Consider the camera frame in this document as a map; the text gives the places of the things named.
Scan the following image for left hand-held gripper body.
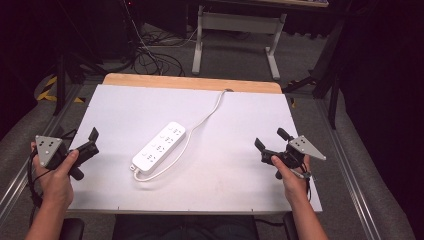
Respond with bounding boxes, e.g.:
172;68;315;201
34;134;100;181

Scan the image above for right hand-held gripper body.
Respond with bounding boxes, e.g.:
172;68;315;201
261;134;327;181

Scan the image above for person's right hand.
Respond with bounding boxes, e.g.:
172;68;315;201
270;154;313;207

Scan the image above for person's left hand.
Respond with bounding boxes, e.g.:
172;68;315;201
30;141;81;210

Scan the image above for white table board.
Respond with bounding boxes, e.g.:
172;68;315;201
67;83;324;215

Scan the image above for yellow black floor tape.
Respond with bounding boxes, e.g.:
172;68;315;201
35;75;86;104

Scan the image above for white power strip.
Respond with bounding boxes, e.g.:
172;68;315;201
131;121;187;175
132;88;232;183

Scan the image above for black tripod stand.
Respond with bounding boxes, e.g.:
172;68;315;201
49;0;109;117

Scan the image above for black metal stand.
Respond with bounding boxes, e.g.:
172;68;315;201
281;13;348;130

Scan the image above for black chair armrest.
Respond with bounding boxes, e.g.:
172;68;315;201
58;217;86;240

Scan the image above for aluminium rail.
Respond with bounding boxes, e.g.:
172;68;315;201
0;83;84;218
314;98;376;240

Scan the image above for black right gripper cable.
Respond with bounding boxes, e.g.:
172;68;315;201
301;162;317;204

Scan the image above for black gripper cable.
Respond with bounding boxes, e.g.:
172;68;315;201
301;162;317;204
26;149;45;228

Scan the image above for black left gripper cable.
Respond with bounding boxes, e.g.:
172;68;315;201
26;149;45;228

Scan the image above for black floor cables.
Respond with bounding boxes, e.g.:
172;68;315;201
124;0;198;78

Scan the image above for white metal frame desk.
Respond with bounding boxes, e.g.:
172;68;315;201
190;0;330;81

